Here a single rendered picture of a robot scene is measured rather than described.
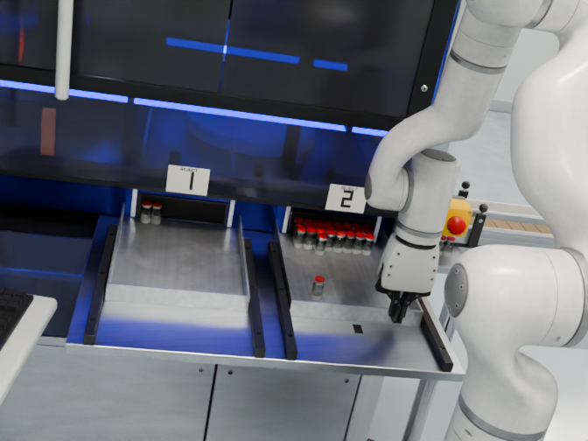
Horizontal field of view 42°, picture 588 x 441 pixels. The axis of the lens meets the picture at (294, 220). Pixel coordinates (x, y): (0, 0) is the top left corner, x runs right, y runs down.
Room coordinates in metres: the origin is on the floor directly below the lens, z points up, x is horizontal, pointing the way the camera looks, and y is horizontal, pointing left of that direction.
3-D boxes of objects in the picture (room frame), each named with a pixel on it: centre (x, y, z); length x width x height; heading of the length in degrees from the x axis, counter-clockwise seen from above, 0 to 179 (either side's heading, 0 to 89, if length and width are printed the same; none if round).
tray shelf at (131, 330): (1.31, 0.03, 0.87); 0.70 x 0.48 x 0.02; 101
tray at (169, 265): (1.35, 0.21, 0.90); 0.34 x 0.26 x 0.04; 11
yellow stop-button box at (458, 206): (1.58, -0.34, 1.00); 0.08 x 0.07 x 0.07; 11
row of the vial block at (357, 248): (1.52, -0.10, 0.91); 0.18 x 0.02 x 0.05; 101
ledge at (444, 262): (1.62, -0.35, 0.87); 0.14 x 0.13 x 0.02; 11
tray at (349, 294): (1.41, -0.12, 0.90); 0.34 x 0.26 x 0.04; 11
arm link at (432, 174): (1.25, -0.22, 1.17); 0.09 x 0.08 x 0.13; 103
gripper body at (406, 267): (1.25, -0.22, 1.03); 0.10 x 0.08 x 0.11; 101
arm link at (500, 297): (0.82, -0.29, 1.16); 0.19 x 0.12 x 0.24; 103
